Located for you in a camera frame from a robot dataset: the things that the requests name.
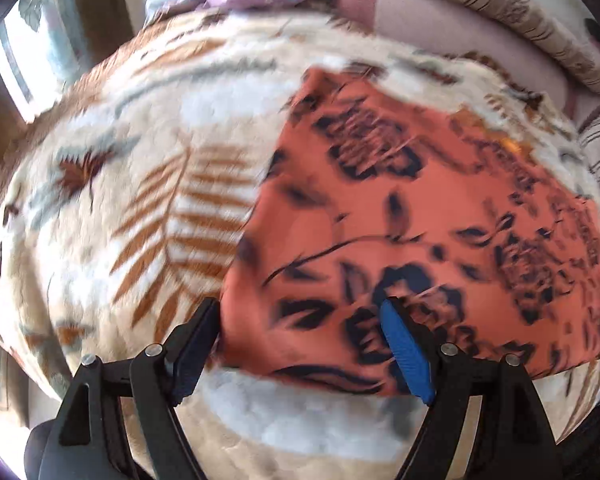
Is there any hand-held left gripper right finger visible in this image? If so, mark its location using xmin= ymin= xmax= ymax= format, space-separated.
xmin=379 ymin=296 xmax=563 ymax=480

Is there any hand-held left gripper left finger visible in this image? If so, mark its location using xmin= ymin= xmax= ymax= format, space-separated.
xmin=40 ymin=297 xmax=223 ymax=480

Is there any orange floral shirt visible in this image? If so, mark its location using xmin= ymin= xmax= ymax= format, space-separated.
xmin=220 ymin=67 xmax=600 ymax=398

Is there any cream leaf-print blanket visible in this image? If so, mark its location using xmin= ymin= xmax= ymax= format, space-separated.
xmin=0 ymin=7 xmax=600 ymax=480

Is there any pink bolster pillow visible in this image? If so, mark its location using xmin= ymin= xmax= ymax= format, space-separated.
xmin=336 ymin=0 xmax=583 ymax=128

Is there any patterned glass window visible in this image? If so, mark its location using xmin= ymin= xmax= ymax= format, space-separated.
xmin=0 ymin=0 xmax=98 ymax=113

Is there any brown window frame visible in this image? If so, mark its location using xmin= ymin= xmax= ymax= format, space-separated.
xmin=67 ymin=0 xmax=137 ymax=66

